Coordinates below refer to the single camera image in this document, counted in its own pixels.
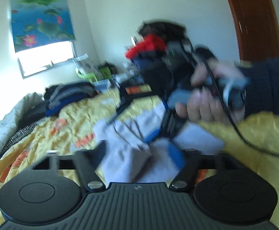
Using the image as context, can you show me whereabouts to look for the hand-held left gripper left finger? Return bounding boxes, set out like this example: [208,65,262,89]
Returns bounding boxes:
[31,140,107,192]

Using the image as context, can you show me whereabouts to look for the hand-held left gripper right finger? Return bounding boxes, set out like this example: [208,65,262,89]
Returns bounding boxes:
[166,142,246,192]

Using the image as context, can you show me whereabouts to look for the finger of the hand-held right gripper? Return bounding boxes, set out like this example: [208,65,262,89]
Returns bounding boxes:
[144,102,178,145]
[115,93,165,117]

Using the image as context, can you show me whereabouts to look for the pale lilac small shirt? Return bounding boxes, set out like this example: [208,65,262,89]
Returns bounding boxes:
[93,103,226,184]

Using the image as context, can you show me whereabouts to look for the person's right forearm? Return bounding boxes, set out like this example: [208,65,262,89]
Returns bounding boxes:
[236,57,279,119]

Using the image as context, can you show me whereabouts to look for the pile of dark folded clothes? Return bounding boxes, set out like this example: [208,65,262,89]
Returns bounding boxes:
[44,82,102,118]

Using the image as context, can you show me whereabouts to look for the person's right hand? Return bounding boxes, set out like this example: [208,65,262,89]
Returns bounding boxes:
[175,59,251,125]

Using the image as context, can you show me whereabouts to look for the blue garment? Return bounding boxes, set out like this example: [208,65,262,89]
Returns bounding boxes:
[132,57,169,77]

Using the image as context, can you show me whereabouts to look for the black coat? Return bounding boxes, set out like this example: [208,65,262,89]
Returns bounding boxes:
[137,21,188,44]

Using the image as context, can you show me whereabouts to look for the green plastic stool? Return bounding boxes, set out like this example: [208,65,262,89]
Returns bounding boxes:
[75,67,100,84]

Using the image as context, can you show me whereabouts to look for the white patterned bag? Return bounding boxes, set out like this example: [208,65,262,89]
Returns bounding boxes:
[72,55,95,75]

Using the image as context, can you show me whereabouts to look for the black white striped cloth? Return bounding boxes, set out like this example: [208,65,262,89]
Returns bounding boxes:
[0,124,38,160]

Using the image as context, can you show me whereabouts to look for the yellow printed bedsheet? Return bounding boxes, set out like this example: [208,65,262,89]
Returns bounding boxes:
[0,86,279,230]

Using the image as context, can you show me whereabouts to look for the grey quilt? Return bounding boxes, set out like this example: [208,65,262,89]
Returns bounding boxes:
[0,92,47,173]

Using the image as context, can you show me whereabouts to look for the window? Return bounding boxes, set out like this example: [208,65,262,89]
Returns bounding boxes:
[18,41,77,78]

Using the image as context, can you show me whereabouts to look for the lotus print roller blind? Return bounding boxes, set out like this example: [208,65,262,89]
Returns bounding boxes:
[9,0,77,53]

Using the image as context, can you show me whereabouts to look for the black cable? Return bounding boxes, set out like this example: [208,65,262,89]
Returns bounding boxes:
[181,39,279,159]

